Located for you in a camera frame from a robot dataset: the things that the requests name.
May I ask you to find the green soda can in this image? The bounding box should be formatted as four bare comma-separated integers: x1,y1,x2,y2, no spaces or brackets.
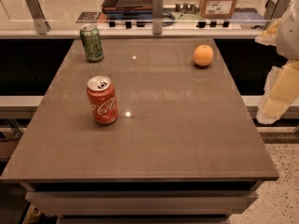
80,24,104,62

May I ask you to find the metal railing post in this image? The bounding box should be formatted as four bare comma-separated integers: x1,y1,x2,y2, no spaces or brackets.
263,0,291,28
152,0,164,35
25,0,50,35

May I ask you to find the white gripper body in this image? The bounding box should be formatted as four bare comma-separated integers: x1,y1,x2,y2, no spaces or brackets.
277,0,299,60

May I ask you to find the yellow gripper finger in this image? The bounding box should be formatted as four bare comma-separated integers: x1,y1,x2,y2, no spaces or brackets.
256,60,299,125
255,19,281,46

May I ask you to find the right metal railing post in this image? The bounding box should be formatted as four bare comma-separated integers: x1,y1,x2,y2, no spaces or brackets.
263,0,291,28

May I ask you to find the white drawer front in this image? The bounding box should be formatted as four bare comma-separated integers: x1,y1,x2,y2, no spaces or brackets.
26,190,258,217

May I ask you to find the orange fruit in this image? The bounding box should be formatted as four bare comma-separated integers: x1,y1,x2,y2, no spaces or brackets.
193,45,214,67

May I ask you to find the red Coca-Cola can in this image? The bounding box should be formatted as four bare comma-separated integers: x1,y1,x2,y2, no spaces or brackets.
87,76,119,125

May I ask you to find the left metal railing post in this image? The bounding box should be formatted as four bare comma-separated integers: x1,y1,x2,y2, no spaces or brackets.
25,0,50,35

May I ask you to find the middle metal railing post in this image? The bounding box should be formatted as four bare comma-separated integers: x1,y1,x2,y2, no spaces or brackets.
152,0,164,35

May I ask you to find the cardboard box with label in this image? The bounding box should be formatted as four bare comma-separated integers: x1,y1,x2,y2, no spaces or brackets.
200,0,237,19

